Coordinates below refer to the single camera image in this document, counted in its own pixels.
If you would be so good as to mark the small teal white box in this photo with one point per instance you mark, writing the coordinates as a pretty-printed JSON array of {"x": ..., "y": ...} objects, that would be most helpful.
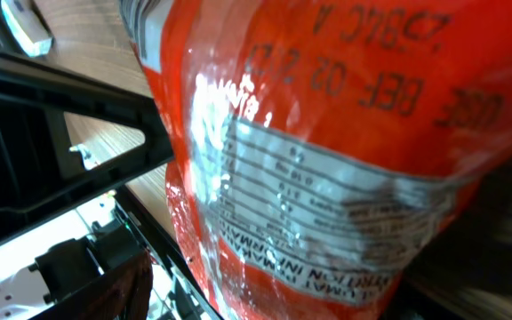
[{"x": 27, "y": 29}]

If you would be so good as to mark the red candy bag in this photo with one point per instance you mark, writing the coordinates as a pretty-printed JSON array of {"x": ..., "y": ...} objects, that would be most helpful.
[{"x": 321, "y": 145}]

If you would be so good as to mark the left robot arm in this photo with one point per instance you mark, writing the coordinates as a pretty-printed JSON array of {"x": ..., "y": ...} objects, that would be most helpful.
[{"x": 74, "y": 243}]

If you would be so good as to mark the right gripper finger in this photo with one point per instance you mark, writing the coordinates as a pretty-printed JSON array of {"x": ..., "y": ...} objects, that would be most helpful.
[{"x": 123, "y": 292}]

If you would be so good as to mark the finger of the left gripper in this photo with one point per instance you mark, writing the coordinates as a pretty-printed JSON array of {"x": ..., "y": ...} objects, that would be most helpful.
[{"x": 42, "y": 172}]

